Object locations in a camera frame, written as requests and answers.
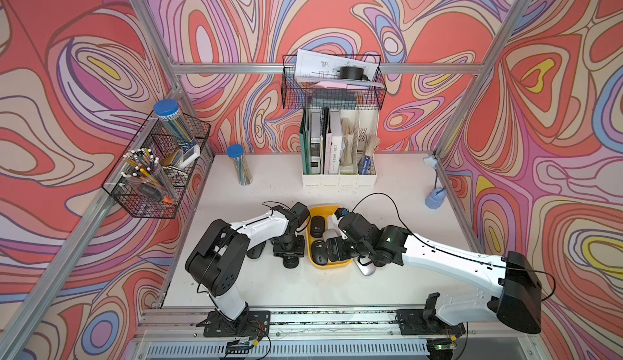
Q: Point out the green folder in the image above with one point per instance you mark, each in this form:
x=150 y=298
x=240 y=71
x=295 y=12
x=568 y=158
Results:
x=304 y=131

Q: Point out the white papers in basket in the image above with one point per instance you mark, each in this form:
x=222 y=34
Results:
x=323 y=69

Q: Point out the blue lid tube in basket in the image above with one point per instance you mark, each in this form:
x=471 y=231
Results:
x=171 y=116

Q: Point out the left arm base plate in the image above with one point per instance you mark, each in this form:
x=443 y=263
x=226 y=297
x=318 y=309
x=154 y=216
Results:
x=249 y=324

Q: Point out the clear pen holder cup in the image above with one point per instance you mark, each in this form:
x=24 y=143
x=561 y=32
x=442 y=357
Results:
x=144 y=173

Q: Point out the black wire basket left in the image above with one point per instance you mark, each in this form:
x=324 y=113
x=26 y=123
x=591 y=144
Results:
x=153 y=135

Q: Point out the silver mouse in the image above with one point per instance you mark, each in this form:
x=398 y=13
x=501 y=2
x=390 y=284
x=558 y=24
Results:
x=366 y=266
x=331 y=233

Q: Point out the white mouse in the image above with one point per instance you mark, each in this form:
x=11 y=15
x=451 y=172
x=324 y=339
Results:
x=333 y=222

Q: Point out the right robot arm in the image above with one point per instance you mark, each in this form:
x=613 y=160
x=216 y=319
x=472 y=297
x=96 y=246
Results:
x=505 y=288

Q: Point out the white file organizer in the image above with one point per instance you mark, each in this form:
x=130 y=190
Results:
x=342 y=146

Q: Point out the black wire basket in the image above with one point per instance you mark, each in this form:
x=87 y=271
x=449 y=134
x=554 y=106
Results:
x=300 y=95
x=153 y=135

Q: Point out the small blue desk lamp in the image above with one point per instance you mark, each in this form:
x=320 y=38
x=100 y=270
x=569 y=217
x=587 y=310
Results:
x=437 y=195

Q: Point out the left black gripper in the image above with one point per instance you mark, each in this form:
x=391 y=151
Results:
x=298 y=250

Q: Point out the black wire basket back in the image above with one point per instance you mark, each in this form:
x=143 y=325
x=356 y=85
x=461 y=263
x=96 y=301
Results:
x=300 y=95

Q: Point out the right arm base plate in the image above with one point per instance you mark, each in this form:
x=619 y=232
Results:
x=422 y=322

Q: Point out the aluminium front rail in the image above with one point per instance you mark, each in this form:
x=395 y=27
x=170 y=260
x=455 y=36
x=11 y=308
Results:
x=331 y=332

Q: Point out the black tape roll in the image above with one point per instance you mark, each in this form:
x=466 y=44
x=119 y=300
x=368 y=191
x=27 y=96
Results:
x=352 y=73

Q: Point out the black mouse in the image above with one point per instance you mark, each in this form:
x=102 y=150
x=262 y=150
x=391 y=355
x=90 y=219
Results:
x=318 y=253
x=256 y=251
x=317 y=227
x=290 y=262

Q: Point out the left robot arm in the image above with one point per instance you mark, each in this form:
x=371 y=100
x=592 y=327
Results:
x=218 y=257

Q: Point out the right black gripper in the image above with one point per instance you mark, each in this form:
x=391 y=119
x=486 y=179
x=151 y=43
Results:
x=336 y=246

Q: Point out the yellow storage tray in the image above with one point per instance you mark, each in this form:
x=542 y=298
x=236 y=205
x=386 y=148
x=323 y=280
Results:
x=325 y=211

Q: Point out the blue lid tube on table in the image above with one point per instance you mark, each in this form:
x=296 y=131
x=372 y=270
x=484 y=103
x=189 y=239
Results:
x=236 y=154

